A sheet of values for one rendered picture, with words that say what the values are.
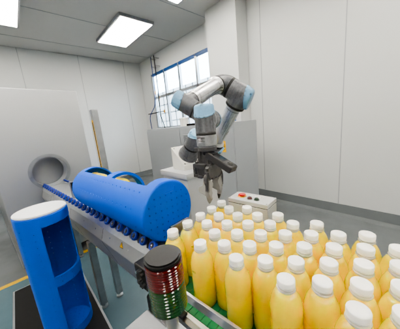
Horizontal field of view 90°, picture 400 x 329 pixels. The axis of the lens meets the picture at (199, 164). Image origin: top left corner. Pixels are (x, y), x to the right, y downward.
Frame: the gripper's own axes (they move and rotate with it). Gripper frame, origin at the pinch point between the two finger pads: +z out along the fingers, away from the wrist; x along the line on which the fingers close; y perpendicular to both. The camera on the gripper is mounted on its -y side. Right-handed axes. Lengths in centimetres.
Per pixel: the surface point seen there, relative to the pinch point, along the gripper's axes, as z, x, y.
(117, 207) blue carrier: 6.7, 18.6, 44.7
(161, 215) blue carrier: 9.3, 9.5, 23.6
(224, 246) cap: 6.8, 15.5, -14.2
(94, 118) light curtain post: -43, -27, 165
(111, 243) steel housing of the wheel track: 32, 18, 62
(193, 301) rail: 21.1, 25.3, -8.9
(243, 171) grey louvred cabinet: 38, -169, 86
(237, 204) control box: 10.7, -19.5, 2.5
